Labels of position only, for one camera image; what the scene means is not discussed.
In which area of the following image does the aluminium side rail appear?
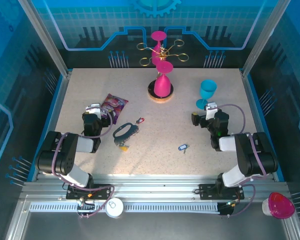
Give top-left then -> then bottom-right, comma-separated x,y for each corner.
240,69 -> 281,181
31,70 -> 73,182

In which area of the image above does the aluminium frame post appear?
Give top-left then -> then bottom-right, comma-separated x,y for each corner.
17,0 -> 71,77
241,0 -> 291,77

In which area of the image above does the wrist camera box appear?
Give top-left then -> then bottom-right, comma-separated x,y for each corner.
85,103 -> 103,118
204,101 -> 219,120

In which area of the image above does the white round cap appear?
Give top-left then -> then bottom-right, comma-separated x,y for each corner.
104,197 -> 125,219

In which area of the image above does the pink and white plastic cup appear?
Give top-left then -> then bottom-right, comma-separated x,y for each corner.
261,191 -> 296,220

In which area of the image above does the purple candy bag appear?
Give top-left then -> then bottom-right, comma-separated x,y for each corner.
99,93 -> 129,125

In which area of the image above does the slotted grey cable duct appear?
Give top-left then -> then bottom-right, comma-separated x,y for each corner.
29,202 -> 221,214

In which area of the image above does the gold wire glass rack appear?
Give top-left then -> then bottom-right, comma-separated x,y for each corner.
136,39 -> 190,103

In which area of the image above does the pink plastic goblet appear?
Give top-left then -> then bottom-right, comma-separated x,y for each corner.
153,61 -> 174,99
150,30 -> 167,65

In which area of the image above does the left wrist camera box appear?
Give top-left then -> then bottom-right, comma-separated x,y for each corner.
85,103 -> 103,118

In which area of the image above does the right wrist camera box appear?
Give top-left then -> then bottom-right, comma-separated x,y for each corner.
204,101 -> 219,120

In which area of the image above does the blue plastic goblet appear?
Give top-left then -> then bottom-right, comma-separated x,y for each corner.
195,79 -> 218,110

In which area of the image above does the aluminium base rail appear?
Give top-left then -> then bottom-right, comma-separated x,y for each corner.
19,173 -> 291,204

